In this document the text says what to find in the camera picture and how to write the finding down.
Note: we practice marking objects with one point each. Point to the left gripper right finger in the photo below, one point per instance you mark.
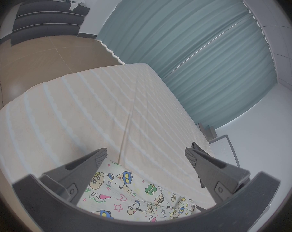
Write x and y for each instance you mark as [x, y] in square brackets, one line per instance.
[216, 177]

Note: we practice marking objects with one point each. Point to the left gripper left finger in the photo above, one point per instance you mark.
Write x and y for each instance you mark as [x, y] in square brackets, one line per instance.
[73, 177]

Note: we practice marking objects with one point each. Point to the white printed pyjama top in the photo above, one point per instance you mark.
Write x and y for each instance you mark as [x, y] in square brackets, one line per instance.
[136, 197]

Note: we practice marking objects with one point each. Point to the black garment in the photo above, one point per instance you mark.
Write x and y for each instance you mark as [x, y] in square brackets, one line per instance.
[199, 148]

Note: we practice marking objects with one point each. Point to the grey bedside table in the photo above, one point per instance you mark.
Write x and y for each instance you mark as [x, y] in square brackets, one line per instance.
[207, 130]

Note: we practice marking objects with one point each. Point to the white cloth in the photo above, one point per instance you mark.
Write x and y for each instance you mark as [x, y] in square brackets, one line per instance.
[74, 0]

